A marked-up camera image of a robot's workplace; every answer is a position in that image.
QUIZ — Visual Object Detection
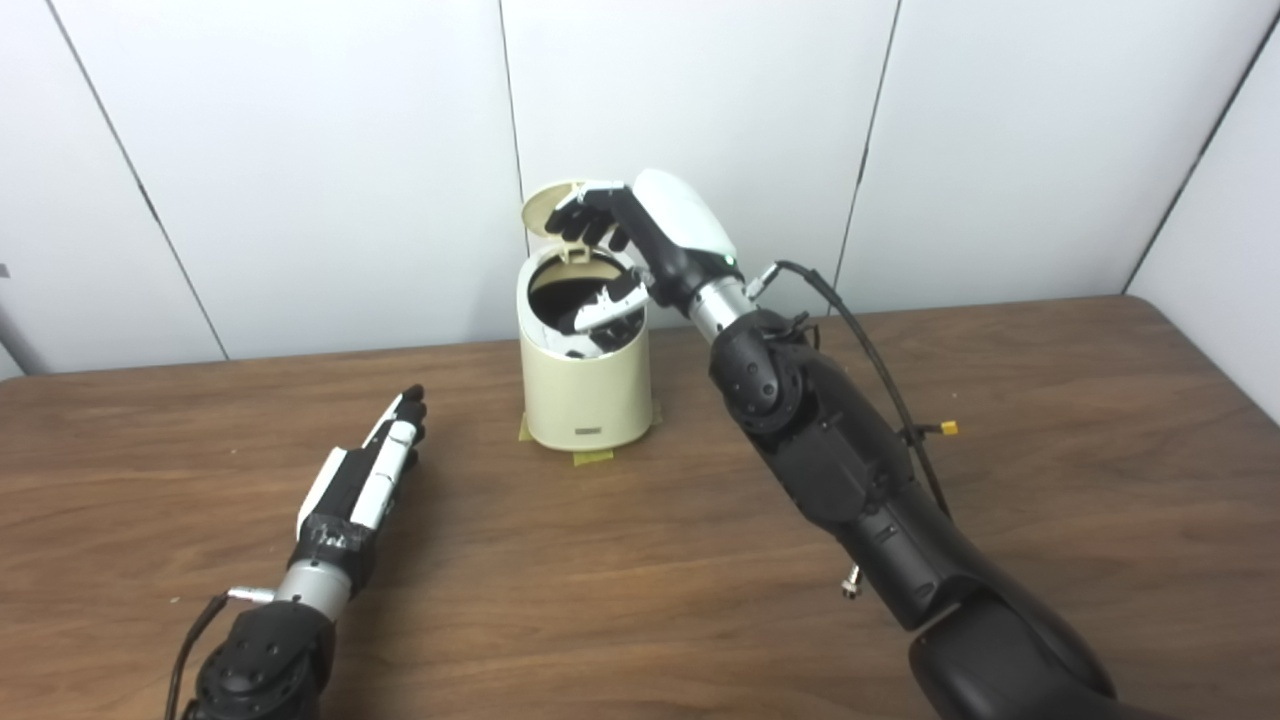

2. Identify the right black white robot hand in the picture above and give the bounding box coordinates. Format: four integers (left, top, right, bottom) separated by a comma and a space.
544, 169, 746, 356

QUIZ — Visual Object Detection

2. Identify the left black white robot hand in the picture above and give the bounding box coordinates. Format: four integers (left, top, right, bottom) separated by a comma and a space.
288, 385, 429, 591

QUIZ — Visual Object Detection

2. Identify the cream round bin lid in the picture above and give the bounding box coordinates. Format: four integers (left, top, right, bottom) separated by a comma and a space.
521, 180, 631, 263

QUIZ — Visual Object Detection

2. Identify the cream-colored bin body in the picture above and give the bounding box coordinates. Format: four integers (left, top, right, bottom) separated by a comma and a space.
516, 245, 654, 452

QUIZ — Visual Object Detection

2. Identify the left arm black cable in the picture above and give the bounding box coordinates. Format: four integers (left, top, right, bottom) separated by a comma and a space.
163, 588, 276, 720

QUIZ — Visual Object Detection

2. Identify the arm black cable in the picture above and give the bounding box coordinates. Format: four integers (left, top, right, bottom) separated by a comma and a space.
750, 260, 951, 521
163, 588, 276, 720

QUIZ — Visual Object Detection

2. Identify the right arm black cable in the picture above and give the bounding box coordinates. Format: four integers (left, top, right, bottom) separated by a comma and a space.
750, 260, 951, 521

